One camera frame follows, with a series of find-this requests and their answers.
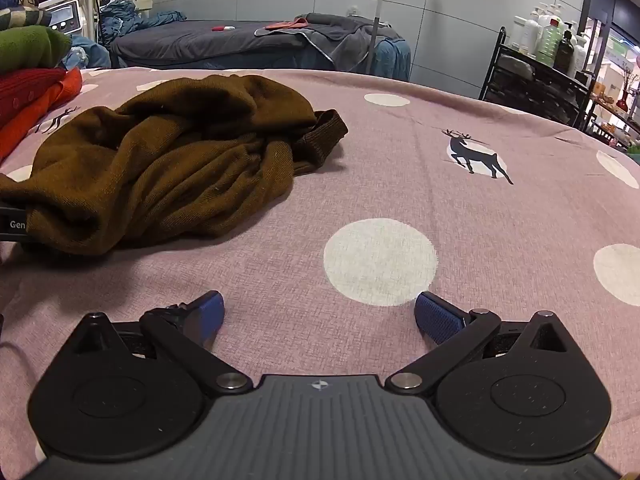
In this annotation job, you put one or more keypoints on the red knit garment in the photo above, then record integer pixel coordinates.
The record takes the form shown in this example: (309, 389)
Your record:
(22, 92)

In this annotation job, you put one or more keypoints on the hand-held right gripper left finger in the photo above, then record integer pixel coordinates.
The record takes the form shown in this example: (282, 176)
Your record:
(209, 311)

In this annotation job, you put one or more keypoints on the dark striped cloth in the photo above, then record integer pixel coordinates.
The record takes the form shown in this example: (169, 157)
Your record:
(20, 17)

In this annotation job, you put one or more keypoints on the red vase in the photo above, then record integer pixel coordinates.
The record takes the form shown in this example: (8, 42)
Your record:
(621, 101)

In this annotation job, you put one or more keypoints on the metal lamp pole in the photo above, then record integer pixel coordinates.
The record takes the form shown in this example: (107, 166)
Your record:
(376, 20)

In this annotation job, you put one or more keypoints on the massage bed with dark cover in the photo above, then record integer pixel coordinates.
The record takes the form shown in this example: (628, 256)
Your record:
(210, 42)

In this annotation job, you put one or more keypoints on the black shelf rack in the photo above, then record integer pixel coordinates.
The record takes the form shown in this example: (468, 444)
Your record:
(537, 87)

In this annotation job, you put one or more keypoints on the dark brown bottle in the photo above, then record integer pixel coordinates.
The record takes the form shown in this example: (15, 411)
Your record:
(565, 55)

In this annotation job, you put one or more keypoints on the grey towel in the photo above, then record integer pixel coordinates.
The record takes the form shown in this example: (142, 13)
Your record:
(340, 35)

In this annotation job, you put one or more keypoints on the white plastic bottle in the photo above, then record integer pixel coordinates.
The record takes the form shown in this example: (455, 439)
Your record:
(581, 55)
(530, 30)

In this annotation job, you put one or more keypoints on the small red and white object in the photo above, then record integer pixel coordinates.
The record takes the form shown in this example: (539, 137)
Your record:
(223, 27)

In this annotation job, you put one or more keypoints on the green fleece garment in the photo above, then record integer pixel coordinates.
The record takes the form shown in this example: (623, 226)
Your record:
(27, 45)

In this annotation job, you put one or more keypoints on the brown sweater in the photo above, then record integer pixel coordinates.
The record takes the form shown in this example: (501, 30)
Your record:
(165, 160)

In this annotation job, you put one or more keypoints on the white medical machine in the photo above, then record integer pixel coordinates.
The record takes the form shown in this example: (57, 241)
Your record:
(65, 16)

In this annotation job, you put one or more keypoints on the pink deer-print bedsheet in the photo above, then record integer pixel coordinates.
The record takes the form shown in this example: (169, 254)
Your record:
(400, 220)

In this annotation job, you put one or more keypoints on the orange garment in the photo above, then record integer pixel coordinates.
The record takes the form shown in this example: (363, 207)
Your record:
(47, 105)

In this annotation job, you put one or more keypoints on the small red cloth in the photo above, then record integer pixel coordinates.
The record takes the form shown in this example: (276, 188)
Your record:
(286, 23)

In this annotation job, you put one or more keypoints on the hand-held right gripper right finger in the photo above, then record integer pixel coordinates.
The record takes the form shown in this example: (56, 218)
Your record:
(436, 318)

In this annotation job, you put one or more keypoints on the blue crumpled cloth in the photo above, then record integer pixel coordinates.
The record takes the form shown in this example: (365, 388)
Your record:
(135, 17)

